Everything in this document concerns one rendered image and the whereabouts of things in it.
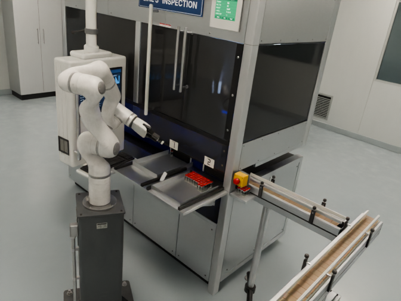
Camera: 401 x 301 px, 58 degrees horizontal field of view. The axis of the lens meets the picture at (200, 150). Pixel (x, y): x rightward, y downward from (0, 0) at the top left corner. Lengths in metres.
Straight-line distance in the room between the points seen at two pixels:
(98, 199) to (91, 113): 0.53
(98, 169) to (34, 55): 5.06
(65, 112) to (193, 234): 1.24
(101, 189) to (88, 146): 0.25
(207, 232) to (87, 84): 1.40
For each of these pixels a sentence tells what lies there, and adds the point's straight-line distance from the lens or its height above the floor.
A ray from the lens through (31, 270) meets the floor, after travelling 3.14.
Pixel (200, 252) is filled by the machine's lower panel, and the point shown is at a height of 0.29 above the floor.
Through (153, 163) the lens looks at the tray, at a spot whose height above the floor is 0.88.
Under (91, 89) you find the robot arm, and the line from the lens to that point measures 1.73.
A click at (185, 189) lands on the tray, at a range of 2.33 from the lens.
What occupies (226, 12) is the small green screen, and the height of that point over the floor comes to 1.95.
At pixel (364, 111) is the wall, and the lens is 6.74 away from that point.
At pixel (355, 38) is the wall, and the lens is 6.72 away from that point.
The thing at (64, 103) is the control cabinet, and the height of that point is 1.26.
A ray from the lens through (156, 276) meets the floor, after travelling 2.99.
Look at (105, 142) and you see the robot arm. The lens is 1.94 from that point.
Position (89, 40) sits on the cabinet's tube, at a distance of 2.66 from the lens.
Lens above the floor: 2.03
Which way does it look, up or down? 23 degrees down
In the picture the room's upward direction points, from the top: 7 degrees clockwise
